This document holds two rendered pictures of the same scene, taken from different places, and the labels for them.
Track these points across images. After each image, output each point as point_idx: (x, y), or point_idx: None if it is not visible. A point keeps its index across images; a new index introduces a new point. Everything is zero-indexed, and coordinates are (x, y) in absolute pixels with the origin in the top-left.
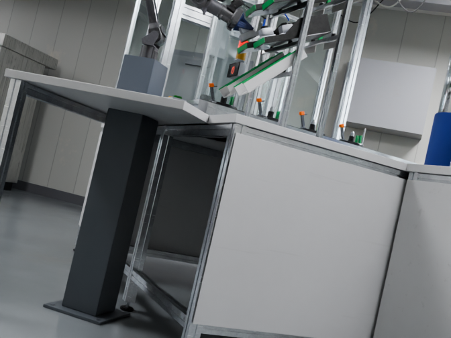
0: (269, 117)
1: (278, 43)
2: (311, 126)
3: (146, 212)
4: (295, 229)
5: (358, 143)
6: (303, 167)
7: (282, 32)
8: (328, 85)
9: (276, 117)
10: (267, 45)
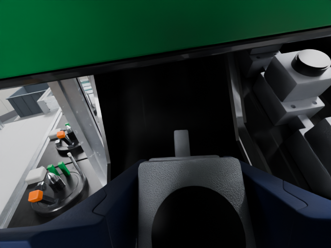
0: (81, 191)
1: (274, 126)
2: (72, 135)
3: None
4: None
5: (95, 109)
6: None
7: (314, 96)
8: None
9: (57, 173)
10: (293, 164)
